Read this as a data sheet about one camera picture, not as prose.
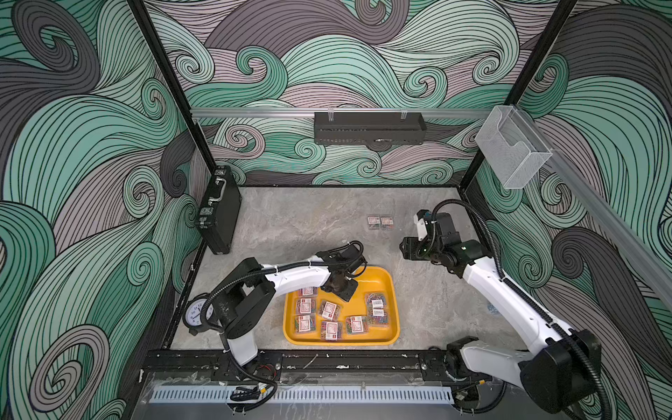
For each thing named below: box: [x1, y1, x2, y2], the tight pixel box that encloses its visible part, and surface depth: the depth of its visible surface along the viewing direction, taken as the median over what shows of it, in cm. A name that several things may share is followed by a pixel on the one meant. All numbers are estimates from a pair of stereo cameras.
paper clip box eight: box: [346, 315, 368, 336], surface depth 81 cm
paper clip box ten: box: [367, 306, 390, 328], surface depth 83 cm
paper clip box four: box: [295, 297, 317, 315], surface depth 85 cm
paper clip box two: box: [298, 286, 319, 299], surface depth 87 cm
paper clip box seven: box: [320, 321, 343, 341], surface depth 79 cm
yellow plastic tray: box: [282, 266, 401, 346], surface depth 81 cm
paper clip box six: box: [294, 314, 316, 334], surface depth 81 cm
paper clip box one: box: [379, 215, 396, 231], surface depth 106 cm
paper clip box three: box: [367, 216, 381, 231], surface depth 108 cm
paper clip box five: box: [318, 300, 342, 322], surface depth 83 cm
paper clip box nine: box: [365, 292, 387, 316], surface depth 85 cm
